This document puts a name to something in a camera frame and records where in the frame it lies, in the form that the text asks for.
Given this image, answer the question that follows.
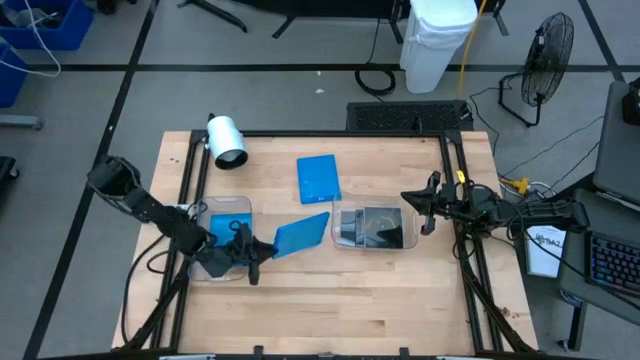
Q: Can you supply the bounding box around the black keyboard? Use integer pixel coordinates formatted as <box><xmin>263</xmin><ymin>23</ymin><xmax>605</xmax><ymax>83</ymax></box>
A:
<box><xmin>584</xmin><ymin>230</ymin><xmax>640</xmax><ymax>299</ymax></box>

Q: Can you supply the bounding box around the black folding partition screen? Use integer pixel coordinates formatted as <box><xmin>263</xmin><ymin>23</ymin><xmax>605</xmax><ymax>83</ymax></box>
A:
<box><xmin>234</xmin><ymin>0</ymin><xmax>501</xmax><ymax>21</ymax></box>

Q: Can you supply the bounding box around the grey desk top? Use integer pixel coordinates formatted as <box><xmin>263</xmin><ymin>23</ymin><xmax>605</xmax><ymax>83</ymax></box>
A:
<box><xmin>592</xmin><ymin>79</ymin><xmax>640</xmax><ymax>206</ymax></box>
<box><xmin>557</xmin><ymin>188</ymin><xmax>640</xmax><ymax>326</ymax></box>

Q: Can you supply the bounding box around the blue storage crate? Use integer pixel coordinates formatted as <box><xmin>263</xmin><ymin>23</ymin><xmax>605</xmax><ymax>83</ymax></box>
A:
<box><xmin>0</xmin><ymin>42</ymin><xmax>30</xmax><ymax>109</ymax></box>
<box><xmin>0</xmin><ymin>0</ymin><xmax>95</xmax><ymax>51</ymax></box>

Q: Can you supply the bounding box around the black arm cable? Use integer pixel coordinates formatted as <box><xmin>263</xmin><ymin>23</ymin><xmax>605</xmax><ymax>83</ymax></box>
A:
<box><xmin>121</xmin><ymin>232</ymin><xmax>169</xmax><ymax>346</ymax></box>

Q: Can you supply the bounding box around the white cable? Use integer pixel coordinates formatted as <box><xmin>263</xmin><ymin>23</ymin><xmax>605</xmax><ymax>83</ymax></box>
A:
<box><xmin>0</xmin><ymin>0</ymin><xmax>62</xmax><ymax>79</ymax></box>

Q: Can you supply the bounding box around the clear plastic bin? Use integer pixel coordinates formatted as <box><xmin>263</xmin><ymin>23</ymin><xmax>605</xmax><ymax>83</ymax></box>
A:
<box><xmin>189</xmin><ymin>195</ymin><xmax>255</xmax><ymax>282</ymax></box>
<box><xmin>330</xmin><ymin>193</ymin><xmax>419</xmax><ymax>250</ymax></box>

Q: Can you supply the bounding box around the grey metal beam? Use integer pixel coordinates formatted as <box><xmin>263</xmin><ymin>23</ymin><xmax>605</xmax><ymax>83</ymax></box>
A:
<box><xmin>0</xmin><ymin>114</ymin><xmax>44</xmax><ymax>131</ymax></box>

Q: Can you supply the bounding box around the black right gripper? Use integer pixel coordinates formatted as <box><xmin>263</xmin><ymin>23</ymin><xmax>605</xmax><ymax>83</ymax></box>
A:
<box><xmin>400</xmin><ymin>171</ymin><xmax>484</xmax><ymax>236</ymax></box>

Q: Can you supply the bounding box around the black perforated metal box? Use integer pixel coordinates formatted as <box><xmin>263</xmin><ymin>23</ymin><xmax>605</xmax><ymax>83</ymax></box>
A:
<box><xmin>345</xmin><ymin>99</ymin><xmax>474</xmax><ymax>134</ymax></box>

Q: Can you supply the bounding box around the white printed paper sheet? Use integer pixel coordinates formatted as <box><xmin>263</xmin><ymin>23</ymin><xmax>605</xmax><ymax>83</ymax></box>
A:
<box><xmin>524</xmin><ymin>220</ymin><xmax>569</xmax><ymax>279</ymax></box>

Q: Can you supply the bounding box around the black aluminium rig frame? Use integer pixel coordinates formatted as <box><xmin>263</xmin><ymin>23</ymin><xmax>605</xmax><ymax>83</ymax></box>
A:
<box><xmin>112</xmin><ymin>128</ymin><xmax>539</xmax><ymax>360</ymax></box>

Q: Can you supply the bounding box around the white trash bin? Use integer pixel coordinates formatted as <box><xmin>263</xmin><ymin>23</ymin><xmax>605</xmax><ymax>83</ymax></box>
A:
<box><xmin>398</xmin><ymin>0</ymin><xmax>479</xmax><ymax>95</ymax></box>

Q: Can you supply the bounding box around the coiled black cable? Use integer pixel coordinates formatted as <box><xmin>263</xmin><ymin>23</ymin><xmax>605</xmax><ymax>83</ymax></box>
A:
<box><xmin>354</xmin><ymin>17</ymin><xmax>397</xmax><ymax>97</ymax></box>

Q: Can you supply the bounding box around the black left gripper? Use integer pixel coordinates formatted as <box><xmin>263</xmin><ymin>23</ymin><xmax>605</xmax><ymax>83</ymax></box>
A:
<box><xmin>199</xmin><ymin>222</ymin><xmax>278</xmax><ymax>286</ymax></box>

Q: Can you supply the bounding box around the black floor fan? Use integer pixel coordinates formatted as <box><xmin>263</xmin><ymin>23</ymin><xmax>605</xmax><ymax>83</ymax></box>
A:
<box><xmin>498</xmin><ymin>12</ymin><xmax>575</xmax><ymax>128</ymax></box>

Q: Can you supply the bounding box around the yellow hanging cable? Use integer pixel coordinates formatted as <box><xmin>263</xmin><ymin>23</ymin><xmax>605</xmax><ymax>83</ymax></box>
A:
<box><xmin>457</xmin><ymin>0</ymin><xmax>489</xmax><ymax>100</ymax></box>

